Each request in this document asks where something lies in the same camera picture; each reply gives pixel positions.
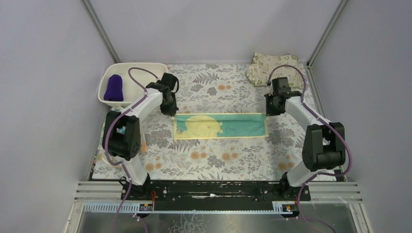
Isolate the purple towel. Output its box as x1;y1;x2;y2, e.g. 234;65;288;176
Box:
103;74;124;101

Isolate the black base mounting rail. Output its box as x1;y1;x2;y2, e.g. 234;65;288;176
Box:
119;177;311;211

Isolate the cream patterned folded towel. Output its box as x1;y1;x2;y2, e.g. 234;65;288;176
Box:
246;53;305;89

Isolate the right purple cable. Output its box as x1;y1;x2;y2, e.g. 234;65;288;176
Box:
267;65;353;233

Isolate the white cable duct strip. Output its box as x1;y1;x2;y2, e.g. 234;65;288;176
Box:
84;202;154;214

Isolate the yellow teal patterned towel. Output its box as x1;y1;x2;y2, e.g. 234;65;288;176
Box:
172;113;269;140

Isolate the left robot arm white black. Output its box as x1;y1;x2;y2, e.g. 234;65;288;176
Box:
102;73;179;186

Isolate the white rectangular basin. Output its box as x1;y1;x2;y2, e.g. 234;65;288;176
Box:
97;63;168;108

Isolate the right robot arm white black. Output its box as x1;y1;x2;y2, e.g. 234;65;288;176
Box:
265;77;346;189

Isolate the white bear patterned towel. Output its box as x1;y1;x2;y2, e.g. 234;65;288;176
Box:
96;107;149;168

